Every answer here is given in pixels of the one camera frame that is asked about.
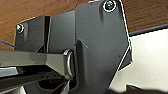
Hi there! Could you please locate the black robot body part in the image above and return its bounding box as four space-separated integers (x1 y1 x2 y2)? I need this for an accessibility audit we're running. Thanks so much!
124 84 168 94

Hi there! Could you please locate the blue cable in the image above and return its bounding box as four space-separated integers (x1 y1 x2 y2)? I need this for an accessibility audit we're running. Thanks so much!
0 39 16 51

